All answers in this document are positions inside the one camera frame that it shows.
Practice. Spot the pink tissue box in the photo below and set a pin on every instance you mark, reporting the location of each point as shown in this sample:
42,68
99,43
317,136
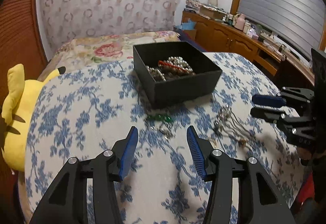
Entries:
254,34

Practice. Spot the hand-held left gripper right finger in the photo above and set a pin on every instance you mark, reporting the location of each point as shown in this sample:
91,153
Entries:
197,155

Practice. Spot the brown slatted wooden wardrobe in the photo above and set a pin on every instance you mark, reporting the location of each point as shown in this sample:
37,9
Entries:
17,22

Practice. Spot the pink kettle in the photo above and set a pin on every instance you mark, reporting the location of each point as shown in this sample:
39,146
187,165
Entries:
240,22

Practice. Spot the black box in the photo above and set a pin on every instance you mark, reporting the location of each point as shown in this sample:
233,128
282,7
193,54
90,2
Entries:
178,91

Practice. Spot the open cardboard box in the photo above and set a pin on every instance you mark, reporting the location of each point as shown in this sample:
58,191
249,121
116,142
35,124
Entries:
211,12

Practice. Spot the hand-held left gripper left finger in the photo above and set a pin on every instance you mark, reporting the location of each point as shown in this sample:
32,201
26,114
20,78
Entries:
128,155

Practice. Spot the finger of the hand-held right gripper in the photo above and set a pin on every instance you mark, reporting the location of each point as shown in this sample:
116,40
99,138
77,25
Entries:
264,113
267,100

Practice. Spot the yellow plush toy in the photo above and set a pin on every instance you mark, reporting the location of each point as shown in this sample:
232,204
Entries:
23,101

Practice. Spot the blue plastic bag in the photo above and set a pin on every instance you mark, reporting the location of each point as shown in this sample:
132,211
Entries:
187,25

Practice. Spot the floral bed blanket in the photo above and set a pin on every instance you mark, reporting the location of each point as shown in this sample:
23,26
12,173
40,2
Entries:
107,48

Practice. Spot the blue floral tablecloth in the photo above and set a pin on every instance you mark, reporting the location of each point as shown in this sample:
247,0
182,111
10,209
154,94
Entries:
101,117

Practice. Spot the wooden sideboard cabinet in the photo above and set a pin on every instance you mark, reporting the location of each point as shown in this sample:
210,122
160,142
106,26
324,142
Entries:
229,40

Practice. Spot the pile of books and papers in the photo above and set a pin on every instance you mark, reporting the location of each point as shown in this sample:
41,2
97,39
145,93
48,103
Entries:
196,4

